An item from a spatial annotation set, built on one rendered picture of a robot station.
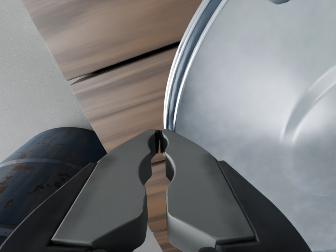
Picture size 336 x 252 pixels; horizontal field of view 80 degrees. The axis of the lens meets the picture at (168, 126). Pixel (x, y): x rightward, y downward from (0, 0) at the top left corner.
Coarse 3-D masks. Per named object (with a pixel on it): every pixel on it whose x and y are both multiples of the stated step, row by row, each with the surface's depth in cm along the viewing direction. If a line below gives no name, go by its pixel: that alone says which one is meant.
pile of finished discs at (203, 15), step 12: (204, 0) 13; (216, 0) 12; (276, 0) 12; (288, 0) 12; (204, 12) 12; (192, 24) 12; (204, 24) 12; (192, 36) 12; (180, 48) 14; (192, 48) 13; (180, 60) 13; (180, 72) 13; (168, 84) 15; (180, 84) 14; (168, 96) 14; (168, 108) 14; (168, 120) 15
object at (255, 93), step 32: (224, 0) 10; (256, 0) 11; (320, 0) 11; (224, 32) 12; (256, 32) 12; (288, 32) 12; (320, 32) 12; (192, 64) 12; (224, 64) 12; (256, 64) 12; (288, 64) 12; (320, 64) 13; (192, 96) 13; (224, 96) 13; (256, 96) 13; (288, 96) 13; (320, 96) 13; (192, 128) 14; (224, 128) 14; (256, 128) 15; (288, 128) 14; (320, 128) 14; (224, 160) 16; (256, 160) 16; (288, 160) 15; (320, 160) 15; (288, 192) 17; (320, 192) 17; (320, 224) 19
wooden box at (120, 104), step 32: (32, 0) 13; (64, 0) 13; (96, 0) 13; (128, 0) 13; (160, 0) 13; (192, 0) 13; (64, 32) 14; (96, 32) 14; (128, 32) 14; (160, 32) 14; (64, 64) 15; (96, 64) 15; (128, 64) 15; (160, 64) 15; (96, 96) 16; (128, 96) 16; (160, 96) 16; (96, 128) 17; (128, 128) 17; (160, 128) 17; (160, 160) 19; (160, 192) 21; (160, 224) 23
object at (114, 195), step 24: (144, 144) 11; (96, 168) 9; (120, 168) 9; (144, 168) 10; (96, 192) 8; (120, 192) 8; (144, 192) 8; (72, 216) 7; (96, 216) 7; (120, 216) 7; (144, 216) 7; (72, 240) 6; (96, 240) 6; (120, 240) 7; (144, 240) 8
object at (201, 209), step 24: (168, 144) 11; (192, 144) 11; (168, 168) 10; (192, 168) 9; (216, 168) 9; (168, 192) 8; (192, 192) 8; (216, 192) 8; (168, 216) 7; (192, 216) 7; (216, 216) 7; (240, 216) 7; (192, 240) 7; (216, 240) 6; (240, 240) 6
